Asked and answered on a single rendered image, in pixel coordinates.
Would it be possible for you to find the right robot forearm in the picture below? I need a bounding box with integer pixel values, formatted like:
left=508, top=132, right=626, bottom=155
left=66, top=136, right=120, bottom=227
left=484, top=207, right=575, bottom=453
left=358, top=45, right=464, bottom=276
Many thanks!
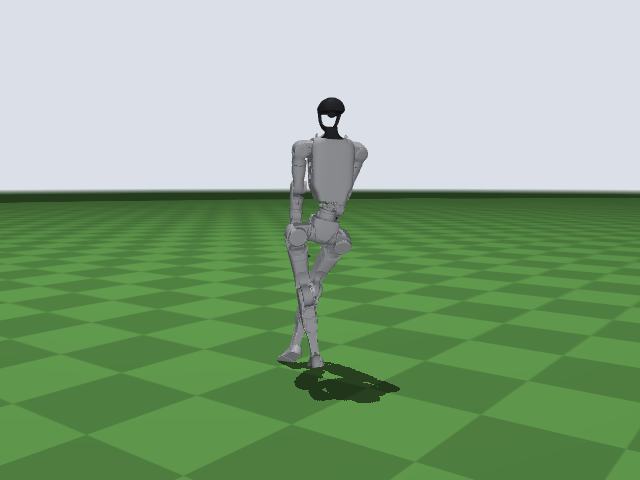
left=333, top=189, right=352, bottom=219

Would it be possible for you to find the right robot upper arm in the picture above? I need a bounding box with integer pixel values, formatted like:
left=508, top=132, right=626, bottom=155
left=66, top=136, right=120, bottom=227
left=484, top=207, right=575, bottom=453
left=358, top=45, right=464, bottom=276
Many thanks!
left=351, top=142, right=368, bottom=189

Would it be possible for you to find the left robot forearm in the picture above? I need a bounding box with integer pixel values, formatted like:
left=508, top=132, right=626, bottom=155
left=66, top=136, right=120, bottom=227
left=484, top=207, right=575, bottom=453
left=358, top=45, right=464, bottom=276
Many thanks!
left=289, top=180, right=304, bottom=224

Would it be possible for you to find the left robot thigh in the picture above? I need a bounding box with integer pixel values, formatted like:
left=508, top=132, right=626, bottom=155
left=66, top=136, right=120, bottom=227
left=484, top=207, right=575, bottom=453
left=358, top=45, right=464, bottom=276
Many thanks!
left=285, top=222, right=316, bottom=306

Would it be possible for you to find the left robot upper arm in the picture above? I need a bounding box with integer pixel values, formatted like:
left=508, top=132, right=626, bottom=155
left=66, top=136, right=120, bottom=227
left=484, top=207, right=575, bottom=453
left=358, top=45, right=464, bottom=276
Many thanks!
left=292, top=140, right=313, bottom=194

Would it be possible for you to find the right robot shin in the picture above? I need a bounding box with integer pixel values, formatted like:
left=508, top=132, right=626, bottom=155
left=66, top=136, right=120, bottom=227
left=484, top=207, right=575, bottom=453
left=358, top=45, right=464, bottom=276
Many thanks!
left=289, top=284, right=322, bottom=347

